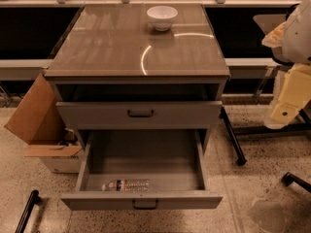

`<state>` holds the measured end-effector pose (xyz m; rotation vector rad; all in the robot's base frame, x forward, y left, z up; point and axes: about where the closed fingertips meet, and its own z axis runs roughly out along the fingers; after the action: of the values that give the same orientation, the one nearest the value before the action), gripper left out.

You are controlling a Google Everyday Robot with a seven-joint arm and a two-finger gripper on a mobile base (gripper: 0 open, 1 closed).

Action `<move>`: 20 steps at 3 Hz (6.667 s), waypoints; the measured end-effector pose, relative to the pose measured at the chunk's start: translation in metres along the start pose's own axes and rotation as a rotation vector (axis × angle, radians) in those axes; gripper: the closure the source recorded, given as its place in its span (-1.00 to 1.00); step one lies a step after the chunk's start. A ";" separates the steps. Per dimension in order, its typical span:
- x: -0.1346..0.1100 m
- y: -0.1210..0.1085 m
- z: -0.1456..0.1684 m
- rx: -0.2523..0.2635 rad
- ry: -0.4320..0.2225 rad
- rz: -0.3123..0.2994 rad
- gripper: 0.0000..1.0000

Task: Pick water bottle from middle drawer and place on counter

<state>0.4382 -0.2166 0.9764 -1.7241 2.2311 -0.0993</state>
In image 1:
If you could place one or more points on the black stand frame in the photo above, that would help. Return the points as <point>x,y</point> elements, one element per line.
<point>233,133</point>

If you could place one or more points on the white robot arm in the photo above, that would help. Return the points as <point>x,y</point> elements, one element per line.
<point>294,38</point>

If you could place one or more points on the grey top drawer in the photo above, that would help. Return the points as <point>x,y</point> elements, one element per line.
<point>113,115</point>

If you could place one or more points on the clear plastic water bottle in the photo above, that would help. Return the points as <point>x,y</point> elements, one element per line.
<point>127,185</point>

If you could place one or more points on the black middle drawer handle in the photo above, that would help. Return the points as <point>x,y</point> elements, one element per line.
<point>144,204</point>

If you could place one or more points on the black floor bar right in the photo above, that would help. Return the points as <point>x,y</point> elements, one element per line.
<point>290,178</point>

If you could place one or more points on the black floor bar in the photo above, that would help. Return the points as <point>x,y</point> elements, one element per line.
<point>33,200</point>
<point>290,178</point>

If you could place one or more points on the grey open middle drawer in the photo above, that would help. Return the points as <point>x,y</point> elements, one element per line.
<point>172,161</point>

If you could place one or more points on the white ceramic bowl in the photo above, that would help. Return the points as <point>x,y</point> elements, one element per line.
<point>161,18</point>

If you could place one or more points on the black floor bar left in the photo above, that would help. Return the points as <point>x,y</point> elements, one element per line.
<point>33,200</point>

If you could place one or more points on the black drawer handle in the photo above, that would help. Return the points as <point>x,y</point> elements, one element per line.
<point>147,114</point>
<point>144,204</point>

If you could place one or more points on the black top drawer handle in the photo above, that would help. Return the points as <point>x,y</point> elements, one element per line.
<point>147,114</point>

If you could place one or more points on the grey drawer cabinet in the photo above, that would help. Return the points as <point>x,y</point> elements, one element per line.
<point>113,54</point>

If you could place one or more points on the open cardboard box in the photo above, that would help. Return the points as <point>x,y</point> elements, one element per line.
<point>38,123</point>

